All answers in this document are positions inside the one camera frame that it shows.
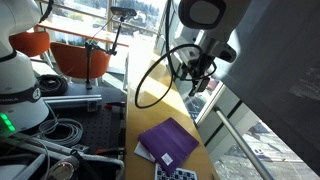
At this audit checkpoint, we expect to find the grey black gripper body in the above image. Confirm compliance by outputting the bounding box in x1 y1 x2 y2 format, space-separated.
181 53 218 82

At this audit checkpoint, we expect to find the purple file folder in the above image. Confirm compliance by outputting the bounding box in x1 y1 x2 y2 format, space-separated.
136 116 200 176

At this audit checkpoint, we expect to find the metal window handrail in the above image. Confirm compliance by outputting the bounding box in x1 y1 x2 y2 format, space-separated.
213 106 276 180

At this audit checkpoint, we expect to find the grey roller blind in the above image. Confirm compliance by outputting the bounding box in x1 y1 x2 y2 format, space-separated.
213 0 320 175

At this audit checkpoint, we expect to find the white paper sheet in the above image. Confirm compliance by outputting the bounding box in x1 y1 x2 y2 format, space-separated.
133 141 157 164

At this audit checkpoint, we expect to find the black white checkerboard card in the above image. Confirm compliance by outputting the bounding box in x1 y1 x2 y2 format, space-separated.
153 162 199 180

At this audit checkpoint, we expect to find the black perforated breadboard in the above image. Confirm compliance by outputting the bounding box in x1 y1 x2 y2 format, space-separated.
31 82 127 158

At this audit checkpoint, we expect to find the orange shell chair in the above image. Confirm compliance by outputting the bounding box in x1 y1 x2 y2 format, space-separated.
8 30 52 58
49 41 112 80

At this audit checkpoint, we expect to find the aluminium extrusion bar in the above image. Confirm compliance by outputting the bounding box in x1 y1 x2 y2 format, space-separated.
41 94 103 112

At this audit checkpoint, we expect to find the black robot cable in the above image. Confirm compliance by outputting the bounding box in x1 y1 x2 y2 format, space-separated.
134 0 218 110

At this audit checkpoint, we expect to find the orange handled clamp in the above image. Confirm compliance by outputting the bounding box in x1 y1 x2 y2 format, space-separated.
95 146 126 157
103 101 127 111

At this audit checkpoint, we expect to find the black exterior camera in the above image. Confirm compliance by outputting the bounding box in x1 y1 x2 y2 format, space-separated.
109 5 138 18

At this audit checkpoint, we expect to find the black camera stand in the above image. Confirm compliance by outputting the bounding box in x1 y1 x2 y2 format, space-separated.
83 15 126 91

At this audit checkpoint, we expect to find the white coiled cable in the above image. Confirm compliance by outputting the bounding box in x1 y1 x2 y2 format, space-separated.
37 117 85 148

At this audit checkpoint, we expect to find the black coiled cable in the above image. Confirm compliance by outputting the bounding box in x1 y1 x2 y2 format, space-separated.
35 74 70 97

